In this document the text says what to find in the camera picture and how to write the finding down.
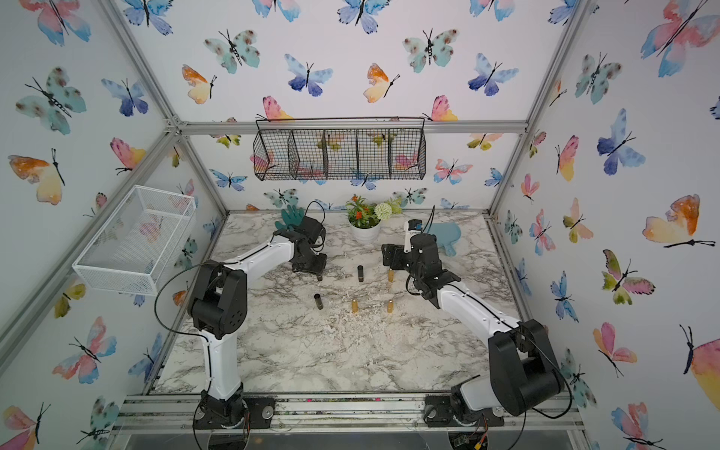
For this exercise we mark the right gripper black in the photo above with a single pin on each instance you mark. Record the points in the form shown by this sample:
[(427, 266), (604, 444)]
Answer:
[(396, 250)]

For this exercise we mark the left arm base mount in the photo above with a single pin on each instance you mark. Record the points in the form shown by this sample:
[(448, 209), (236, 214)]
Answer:
[(240, 411)]

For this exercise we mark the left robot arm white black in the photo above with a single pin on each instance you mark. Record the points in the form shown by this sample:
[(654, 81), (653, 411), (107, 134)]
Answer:
[(219, 303)]

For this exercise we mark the white mesh wall basket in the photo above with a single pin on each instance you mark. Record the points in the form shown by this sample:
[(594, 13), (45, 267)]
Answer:
[(130, 251)]

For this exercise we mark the black wire wall basket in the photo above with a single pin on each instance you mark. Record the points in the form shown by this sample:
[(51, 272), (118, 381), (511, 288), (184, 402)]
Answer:
[(340, 149)]

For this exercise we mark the green hand-shaped brush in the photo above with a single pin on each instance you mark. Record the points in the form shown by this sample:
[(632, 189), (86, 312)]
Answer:
[(292, 217)]

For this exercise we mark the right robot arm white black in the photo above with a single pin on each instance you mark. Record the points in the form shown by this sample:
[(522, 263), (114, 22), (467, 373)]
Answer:
[(523, 369)]

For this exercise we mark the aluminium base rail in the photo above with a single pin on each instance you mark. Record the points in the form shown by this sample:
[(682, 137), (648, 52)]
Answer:
[(306, 412)]

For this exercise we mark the light blue dustpan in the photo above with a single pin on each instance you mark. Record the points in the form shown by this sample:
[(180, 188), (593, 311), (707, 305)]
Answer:
[(447, 235)]

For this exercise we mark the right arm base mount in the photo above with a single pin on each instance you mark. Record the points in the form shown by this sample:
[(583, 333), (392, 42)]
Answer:
[(448, 410)]

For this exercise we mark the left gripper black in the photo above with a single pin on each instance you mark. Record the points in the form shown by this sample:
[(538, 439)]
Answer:
[(320, 269)]

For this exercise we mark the potted artificial plant white pot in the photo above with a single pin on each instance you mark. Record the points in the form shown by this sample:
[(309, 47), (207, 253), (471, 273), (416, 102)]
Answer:
[(365, 217)]

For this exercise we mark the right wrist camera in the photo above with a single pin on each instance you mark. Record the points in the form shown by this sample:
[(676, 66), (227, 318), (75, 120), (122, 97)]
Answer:
[(412, 227)]

